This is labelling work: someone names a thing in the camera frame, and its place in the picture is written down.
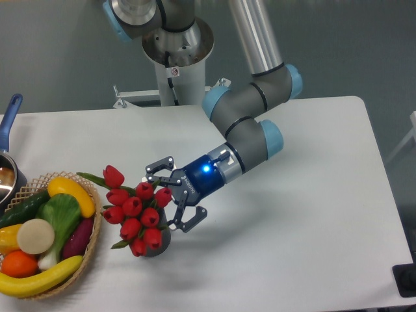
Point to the woven wicker basket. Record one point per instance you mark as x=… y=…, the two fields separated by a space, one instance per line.
x=39 y=184

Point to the black device at edge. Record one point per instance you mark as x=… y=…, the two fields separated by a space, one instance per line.
x=405 y=279

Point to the dark green cucumber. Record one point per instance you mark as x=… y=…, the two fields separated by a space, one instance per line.
x=25 y=210

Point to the blue handled saucepan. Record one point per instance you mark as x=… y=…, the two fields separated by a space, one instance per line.
x=12 y=179

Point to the yellow banana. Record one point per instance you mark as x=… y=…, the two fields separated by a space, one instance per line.
x=39 y=283

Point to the orange fruit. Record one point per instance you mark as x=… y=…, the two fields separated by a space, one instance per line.
x=19 y=264

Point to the red tulip bouquet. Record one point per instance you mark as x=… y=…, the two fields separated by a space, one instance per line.
x=134 y=209

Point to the green bok choy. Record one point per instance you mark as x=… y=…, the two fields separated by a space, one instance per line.
x=63 y=213

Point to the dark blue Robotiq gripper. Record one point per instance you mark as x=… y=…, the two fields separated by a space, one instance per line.
x=200 y=178

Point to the purple sweet potato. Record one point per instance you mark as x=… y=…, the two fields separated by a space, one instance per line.
x=79 y=239

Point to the yellow squash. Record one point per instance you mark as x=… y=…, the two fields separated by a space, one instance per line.
x=64 y=185

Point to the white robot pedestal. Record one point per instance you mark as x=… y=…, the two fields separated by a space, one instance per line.
x=179 y=62

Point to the yellow bell pepper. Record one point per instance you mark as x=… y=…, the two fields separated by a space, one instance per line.
x=8 y=239

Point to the white frame at right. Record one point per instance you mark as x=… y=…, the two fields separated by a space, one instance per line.
x=406 y=145

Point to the beige round disc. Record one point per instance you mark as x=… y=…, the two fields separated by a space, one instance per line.
x=35 y=236

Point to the dark grey ribbed vase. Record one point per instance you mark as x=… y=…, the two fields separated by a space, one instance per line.
x=157 y=238

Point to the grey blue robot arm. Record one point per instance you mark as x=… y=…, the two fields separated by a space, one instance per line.
x=248 y=142

